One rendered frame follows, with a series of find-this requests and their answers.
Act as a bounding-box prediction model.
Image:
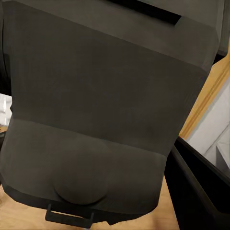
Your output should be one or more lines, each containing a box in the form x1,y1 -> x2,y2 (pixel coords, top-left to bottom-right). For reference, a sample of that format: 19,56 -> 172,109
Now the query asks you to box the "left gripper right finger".
164,136 -> 230,230

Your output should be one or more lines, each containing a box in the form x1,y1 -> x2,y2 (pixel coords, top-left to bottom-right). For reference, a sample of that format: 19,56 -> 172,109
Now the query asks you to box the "digital camera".
0,0 -> 230,229

